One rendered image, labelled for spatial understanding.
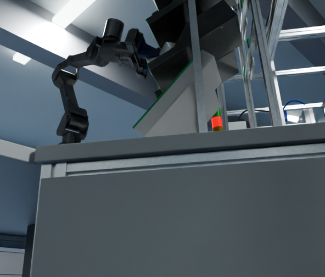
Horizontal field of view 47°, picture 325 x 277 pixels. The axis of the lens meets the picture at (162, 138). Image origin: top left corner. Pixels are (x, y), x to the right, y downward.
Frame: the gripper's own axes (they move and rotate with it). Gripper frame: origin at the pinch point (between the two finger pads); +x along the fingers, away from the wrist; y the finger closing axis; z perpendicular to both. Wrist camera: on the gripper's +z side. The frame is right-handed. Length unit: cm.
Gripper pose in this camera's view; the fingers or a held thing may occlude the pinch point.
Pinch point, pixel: (153, 57)
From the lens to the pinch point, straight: 116.3
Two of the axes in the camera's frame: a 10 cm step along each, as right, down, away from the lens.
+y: 1.6, 4.3, 8.9
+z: 2.5, -8.9, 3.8
